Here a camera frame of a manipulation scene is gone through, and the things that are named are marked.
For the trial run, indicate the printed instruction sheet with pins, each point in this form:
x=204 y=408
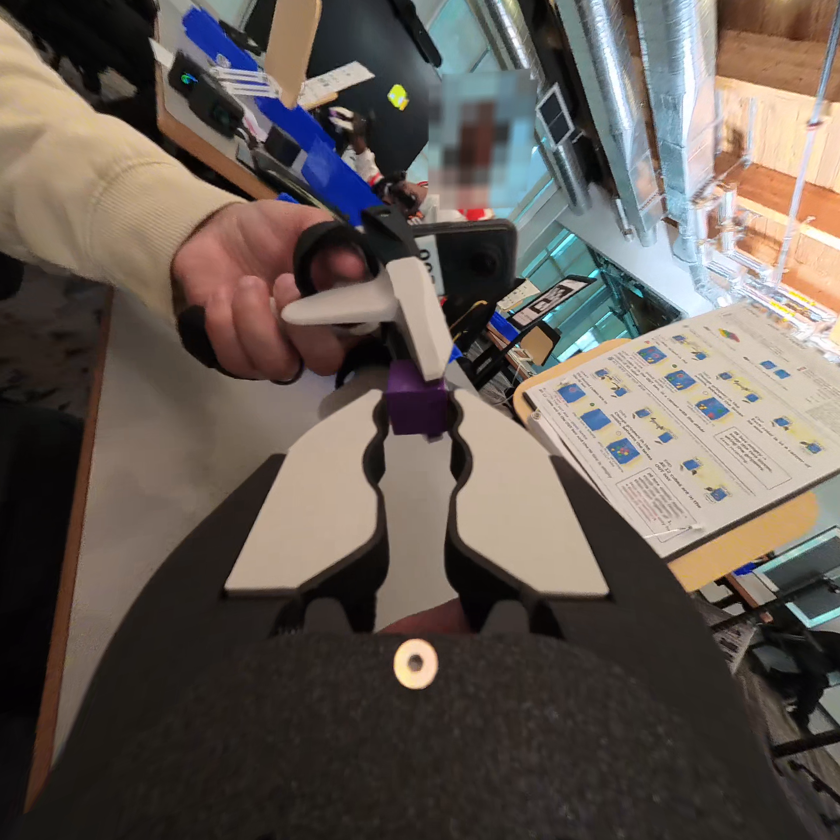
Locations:
x=689 y=426

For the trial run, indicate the wooden board stand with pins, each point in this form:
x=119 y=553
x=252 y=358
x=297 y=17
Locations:
x=292 y=46

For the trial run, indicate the person's left forearm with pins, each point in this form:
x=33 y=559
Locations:
x=85 y=164

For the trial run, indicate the large black screen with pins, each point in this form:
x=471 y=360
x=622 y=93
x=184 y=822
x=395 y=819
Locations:
x=367 y=52

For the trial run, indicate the blue plastic bin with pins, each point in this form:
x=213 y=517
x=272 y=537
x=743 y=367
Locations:
x=315 y=157

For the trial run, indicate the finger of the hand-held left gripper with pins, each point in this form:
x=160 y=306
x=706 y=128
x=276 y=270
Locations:
x=420 y=308
x=354 y=390

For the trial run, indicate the purple wooden cube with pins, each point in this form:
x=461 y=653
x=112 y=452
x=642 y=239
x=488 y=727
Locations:
x=417 y=407

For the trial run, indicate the person's black pants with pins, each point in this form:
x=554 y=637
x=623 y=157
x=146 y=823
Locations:
x=33 y=558

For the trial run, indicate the black device with green light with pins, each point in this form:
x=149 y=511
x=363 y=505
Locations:
x=185 y=75
x=226 y=115

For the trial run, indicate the white printed paper strip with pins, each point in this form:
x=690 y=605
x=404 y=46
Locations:
x=338 y=82

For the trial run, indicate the newspaper sheet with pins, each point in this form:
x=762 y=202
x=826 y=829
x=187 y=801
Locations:
x=732 y=636

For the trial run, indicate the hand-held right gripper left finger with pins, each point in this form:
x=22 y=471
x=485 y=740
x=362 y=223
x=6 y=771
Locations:
x=308 y=518

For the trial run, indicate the person's left hand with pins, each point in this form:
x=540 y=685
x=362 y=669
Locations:
x=243 y=275

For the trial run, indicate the steel ceiling pipe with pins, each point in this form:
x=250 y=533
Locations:
x=525 y=65

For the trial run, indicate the silver ventilation duct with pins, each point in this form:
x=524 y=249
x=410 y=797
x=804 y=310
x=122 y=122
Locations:
x=682 y=131
x=623 y=98

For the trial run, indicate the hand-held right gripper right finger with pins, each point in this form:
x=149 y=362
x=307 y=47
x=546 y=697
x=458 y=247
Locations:
x=525 y=518

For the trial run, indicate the hanging ceiling sign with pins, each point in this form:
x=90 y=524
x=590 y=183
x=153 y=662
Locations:
x=558 y=115

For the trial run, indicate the black framed sign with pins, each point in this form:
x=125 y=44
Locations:
x=551 y=302

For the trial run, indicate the white and wooden book stand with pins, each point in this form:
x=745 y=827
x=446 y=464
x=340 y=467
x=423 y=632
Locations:
x=741 y=544

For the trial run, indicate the black garment with yellow trim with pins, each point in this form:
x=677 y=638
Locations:
x=469 y=325

